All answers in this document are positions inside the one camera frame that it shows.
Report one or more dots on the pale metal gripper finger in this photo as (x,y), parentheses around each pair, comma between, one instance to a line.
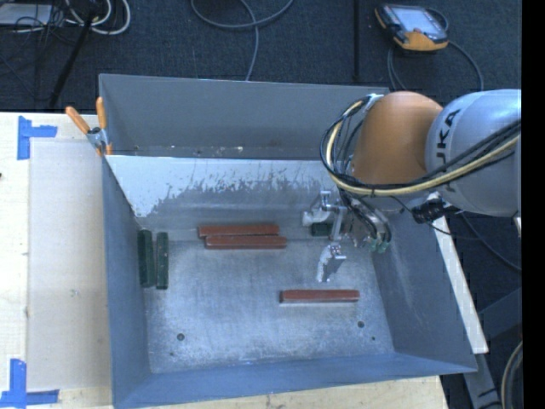
(328,264)
(318,215)

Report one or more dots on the dark green flat block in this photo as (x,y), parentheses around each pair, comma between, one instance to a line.
(319,229)
(146,258)
(162,260)

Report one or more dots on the red-brown flat block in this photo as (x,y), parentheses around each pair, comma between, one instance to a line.
(238,229)
(319,295)
(246,242)

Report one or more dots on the grey metal bin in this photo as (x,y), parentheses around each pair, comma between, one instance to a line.
(238,305)

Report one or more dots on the black cylinder on white bracket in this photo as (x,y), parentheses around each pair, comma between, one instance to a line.
(428,212)

